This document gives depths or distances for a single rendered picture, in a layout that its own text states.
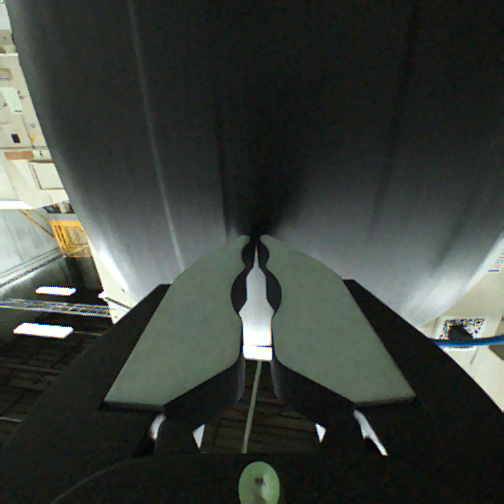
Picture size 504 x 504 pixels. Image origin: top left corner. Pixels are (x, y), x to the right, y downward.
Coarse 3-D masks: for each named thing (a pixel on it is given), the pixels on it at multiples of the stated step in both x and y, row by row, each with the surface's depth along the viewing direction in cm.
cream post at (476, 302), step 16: (480, 288) 39; (496, 288) 39; (464, 304) 40; (480, 304) 40; (496, 304) 40; (432, 320) 41; (496, 320) 41; (432, 336) 43; (448, 352) 44; (464, 352) 44; (480, 352) 44; (464, 368) 45
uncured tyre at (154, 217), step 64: (64, 0) 10; (128, 0) 9; (192, 0) 9; (256, 0) 9; (320, 0) 9; (384, 0) 9; (448, 0) 9; (64, 64) 10; (128, 64) 10; (192, 64) 10; (256, 64) 10; (320, 64) 10; (384, 64) 10; (448, 64) 10; (64, 128) 12; (128, 128) 11; (192, 128) 11; (256, 128) 11; (320, 128) 11; (384, 128) 11; (448, 128) 11; (128, 192) 12; (192, 192) 12; (256, 192) 12; (320, 192) 12; (384, 192) 12; (448, 192) 12; (128, 256) 15; (192, 256) 14; (256, 256) 14; (320, 256) 14; (384, 256) 14; (448, 256) 14; (256, 320) 18
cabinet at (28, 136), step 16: (0, 64) 317; (16, 64) 313; (0, 80) 325; (16, 80) 321; (0, 96) 333; (16, 96) 329; (0, 112) 342; (16, 112) 338; (32, 112) 335; (0, 128) 352; (16, 128) 348; (32, 128) 344; (0, 144) 362; (16, 144) 357; (32, 144) 353
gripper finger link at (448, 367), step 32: (352, 288) 8; (384, 320) 7; (416, 352) 6; (416, 384) 5; (448, 384) 5; (384, 416) 5; (416, 416) 5; (448, 416) 5; (480, 416) 5; (384, 448) 4; (416, 448) 4; (448, 448) 4; (480, 448) 4; (448, 480) 4; (480, 480) 4
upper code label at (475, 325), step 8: (448, 320) 41; (456, 320) 41; (464, 320) 41; (472, 320) 41; (480, 320) 41; (440, 328) 42; (448, 328) 42; (472, 328) 42; (480, 328) 42; (440, 336) 42; (480, 336) 42
